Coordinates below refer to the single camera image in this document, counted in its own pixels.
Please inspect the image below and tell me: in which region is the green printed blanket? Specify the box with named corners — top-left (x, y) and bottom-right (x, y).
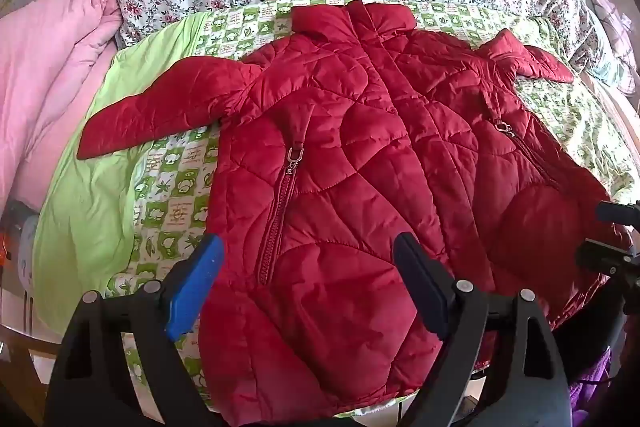
top-left (32, 0), bottom-right (640, 420)

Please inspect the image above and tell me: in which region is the plaid pillow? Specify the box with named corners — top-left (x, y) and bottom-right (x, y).
top-left (582, 0), bottom-right (640, 95)

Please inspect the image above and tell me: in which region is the pink quilt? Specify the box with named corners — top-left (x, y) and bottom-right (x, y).
top-left (0, 0), bottom-right (123, 212)

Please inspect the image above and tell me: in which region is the wooden bed frame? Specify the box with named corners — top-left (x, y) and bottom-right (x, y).
top-left (0, 322), bottom-right (68, 427)

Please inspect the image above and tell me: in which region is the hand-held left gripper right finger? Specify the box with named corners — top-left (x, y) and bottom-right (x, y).
top-left (394, 232), bottom-right (573, 427)

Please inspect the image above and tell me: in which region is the purple cloth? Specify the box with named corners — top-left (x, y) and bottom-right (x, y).
top-left (565, 347), bottom-right (627, 414)

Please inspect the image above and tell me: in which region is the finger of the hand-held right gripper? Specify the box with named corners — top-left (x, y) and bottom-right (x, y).
top-left (575, 238), bottom-right (640, 280)
top-left (595, 200), bottom-right (640, 228)

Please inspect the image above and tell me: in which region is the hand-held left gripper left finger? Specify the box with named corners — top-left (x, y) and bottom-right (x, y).
top-left (45, 234), bottom-right (224, 427)

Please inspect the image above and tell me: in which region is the red quilted jacket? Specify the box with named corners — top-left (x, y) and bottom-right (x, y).
top-left (76, 0), bottom-right (633, 420)

